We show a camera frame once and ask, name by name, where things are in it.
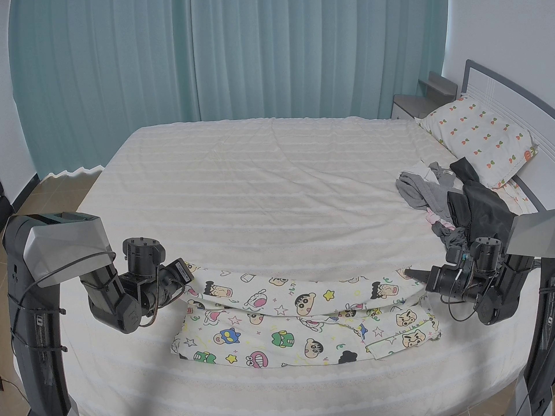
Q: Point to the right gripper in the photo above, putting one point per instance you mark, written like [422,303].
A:
[451,282]

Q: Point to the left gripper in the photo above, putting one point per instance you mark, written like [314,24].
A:
[175,277]

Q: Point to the white printed pyjama top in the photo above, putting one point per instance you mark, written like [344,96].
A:
[282,336]

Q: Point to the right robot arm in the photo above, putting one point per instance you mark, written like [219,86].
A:
[498,301]

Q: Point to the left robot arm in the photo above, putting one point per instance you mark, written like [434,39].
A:
[30,340]

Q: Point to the pile of clothes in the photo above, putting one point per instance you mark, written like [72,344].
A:
[477,202]

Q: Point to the bed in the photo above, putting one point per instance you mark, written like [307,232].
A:
[260,180]

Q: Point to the white printed pillow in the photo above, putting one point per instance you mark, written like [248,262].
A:
[477,137]

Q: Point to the grey bedside table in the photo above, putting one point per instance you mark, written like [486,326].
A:
[412,104]

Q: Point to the blue-green curtain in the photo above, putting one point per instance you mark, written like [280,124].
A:
[130,59]

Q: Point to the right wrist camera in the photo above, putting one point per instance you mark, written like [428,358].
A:
[457,256]

